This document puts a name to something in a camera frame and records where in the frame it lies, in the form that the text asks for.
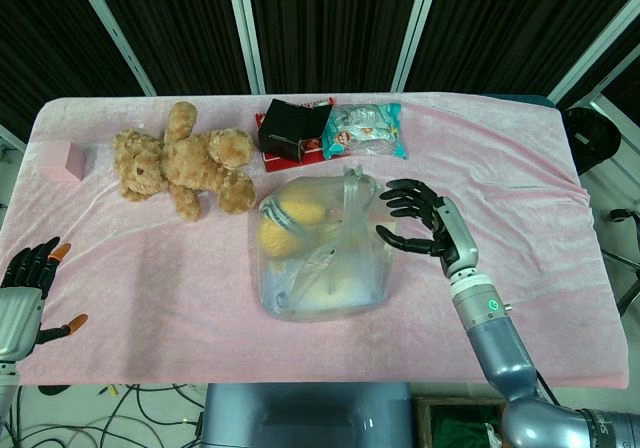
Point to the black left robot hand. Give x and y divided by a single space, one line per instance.
20 313

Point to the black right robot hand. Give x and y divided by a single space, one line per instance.
457 240

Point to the clear plastic bag with fruit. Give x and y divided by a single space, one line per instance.
350 268

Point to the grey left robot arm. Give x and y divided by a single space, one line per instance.
6 383

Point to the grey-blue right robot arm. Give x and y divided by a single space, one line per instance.
495 338

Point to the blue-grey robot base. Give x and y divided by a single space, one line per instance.
300 418

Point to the teal snack packet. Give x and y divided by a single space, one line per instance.
362 130

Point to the pale blue soft item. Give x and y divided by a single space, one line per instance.
320 300

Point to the small pink box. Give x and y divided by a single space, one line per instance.
59 160

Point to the pink velvet tablecloth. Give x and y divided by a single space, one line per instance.
175 278

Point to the yellow plush toy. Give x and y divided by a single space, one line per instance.
300 208

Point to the black tripod stand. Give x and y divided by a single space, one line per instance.
625 258

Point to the black round stool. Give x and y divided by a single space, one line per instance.
592 135

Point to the wooden crate with green cloth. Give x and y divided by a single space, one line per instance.
460 425

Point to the red flat packet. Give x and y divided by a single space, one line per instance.
280 164

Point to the black open box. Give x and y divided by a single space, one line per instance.
287 125

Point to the brown teddy bear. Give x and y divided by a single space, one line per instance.
185 163

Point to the white partition post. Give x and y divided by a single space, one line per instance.
412 28
112 33
247 33
595 43

